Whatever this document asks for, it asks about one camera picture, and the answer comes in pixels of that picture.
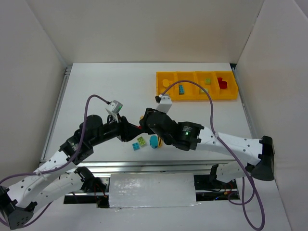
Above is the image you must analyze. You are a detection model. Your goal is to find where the lime green lego plate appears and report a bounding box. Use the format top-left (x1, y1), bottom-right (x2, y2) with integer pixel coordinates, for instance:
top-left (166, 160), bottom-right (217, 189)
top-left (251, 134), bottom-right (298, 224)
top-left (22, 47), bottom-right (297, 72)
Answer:
top-left (137, 136), bottom-right (147, 147)

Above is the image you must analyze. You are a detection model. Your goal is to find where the teal rounded lego brick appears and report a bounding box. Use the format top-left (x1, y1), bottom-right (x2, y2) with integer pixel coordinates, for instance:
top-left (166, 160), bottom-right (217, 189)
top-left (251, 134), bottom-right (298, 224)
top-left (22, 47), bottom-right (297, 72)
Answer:
top-left (149, 135), bottom-right (158, 149)

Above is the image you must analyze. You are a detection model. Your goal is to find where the yellow black striped lego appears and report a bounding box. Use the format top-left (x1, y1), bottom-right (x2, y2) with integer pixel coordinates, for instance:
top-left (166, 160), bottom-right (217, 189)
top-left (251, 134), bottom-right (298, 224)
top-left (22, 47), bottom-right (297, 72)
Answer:
top-left (157, 137), bottom-right (163, 148)

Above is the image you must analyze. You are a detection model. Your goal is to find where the round yellow lego brick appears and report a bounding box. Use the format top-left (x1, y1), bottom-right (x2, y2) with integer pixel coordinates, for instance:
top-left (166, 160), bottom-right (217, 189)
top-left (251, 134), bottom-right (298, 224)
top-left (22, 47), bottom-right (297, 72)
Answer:
top-left (162, 79), bottom-right (169, 88)

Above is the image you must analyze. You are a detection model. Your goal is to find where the teal long lego brick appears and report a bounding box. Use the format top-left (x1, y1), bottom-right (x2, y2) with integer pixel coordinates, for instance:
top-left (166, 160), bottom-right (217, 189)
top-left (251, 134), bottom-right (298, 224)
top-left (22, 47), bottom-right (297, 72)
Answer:
top-left (179, 85), bottom-right (185, 95)

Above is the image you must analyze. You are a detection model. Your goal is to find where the red flower lego brick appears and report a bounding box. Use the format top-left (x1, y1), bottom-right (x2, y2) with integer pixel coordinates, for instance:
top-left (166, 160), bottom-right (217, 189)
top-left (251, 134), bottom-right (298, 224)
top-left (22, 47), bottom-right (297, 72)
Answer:
top-left (217, 77), bottom-right (228, 90)

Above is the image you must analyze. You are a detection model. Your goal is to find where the light green lego brick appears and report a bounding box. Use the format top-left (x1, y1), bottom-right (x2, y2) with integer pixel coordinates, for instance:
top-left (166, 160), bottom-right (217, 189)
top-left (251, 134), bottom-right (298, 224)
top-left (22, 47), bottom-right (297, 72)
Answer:
top-left (199, 89), bottom-right (208, 94)

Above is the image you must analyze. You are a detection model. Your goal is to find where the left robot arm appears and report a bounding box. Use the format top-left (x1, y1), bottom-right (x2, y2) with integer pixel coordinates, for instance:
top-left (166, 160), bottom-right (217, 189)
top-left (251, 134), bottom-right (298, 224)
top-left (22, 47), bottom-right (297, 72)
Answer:
top-left (0, 115), bottom-right (142, 230)

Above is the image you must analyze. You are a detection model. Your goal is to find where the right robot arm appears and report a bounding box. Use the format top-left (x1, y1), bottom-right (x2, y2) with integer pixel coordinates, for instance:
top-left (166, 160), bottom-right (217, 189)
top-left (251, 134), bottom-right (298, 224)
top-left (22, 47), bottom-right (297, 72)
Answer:
top-left (140, 108), bottom-right (274, 181)

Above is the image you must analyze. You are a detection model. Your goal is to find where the teal square lego plate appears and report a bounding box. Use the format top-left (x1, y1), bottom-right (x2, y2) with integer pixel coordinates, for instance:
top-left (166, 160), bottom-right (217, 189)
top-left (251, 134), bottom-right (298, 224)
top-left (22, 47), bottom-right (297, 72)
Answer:
top-left (132, 142), bottom-right (140, 151)

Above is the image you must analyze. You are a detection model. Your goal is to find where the white foil covered panel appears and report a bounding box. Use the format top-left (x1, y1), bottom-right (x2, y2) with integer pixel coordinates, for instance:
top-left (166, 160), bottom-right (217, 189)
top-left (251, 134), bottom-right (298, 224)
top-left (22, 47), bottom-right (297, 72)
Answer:
top-left (109, 173), bottom-right (197, 208)

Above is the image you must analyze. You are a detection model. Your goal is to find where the yellow four-compartment bin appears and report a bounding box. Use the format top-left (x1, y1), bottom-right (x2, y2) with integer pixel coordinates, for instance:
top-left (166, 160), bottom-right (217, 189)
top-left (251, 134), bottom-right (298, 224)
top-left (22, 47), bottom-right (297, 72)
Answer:
top-left (156, 71), bottom-right (238, 101)

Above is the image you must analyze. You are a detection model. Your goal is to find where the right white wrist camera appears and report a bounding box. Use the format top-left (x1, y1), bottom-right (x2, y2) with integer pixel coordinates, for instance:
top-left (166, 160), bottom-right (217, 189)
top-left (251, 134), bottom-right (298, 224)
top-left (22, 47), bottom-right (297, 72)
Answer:
top-left (155, 94), bottom-right (172, 114)

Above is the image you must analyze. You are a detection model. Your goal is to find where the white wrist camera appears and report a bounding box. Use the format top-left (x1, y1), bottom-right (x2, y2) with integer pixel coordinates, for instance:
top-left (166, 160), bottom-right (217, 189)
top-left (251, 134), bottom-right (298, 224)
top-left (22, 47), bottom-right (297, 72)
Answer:
top-left (105, 100), bottom-right (123, 122)
top-left (155, 94), bottom-right (172, 114)

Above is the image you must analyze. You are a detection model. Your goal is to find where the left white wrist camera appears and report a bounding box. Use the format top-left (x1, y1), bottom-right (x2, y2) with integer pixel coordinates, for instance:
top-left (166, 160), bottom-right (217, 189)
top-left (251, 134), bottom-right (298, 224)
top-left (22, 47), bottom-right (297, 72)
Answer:
top-left (105, 100), bottom-right (123, 122)

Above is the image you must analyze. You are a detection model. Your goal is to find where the aluminium front rail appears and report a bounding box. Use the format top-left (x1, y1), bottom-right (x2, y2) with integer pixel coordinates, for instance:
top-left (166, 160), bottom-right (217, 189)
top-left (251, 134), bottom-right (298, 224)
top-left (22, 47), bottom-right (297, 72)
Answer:
top-left (78, 160), bottom-right (230, 174)

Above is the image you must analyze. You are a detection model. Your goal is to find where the aluminium rail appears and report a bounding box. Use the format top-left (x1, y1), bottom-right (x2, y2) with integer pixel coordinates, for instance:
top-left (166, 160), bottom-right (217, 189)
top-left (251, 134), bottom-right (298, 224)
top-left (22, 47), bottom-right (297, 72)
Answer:
top-left (78, 160), bottom-right (230, 174)
top-left (40, 66), bottom-right (72, 161)
top-left (230, 63), bottom-right (262, 139)

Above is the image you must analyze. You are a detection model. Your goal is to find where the aluminium left rail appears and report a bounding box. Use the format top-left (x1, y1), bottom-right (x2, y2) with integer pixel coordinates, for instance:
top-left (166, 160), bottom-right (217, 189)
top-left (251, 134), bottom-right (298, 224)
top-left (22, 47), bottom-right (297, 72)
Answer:
top-left (40, 66), bottom-right (72, 161)

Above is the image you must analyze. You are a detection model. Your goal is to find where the aluminium right rail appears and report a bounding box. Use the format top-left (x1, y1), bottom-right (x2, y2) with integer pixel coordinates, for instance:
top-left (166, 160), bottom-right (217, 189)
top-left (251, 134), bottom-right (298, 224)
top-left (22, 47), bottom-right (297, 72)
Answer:
top-left (230, 63), bottom-right (262, 139)

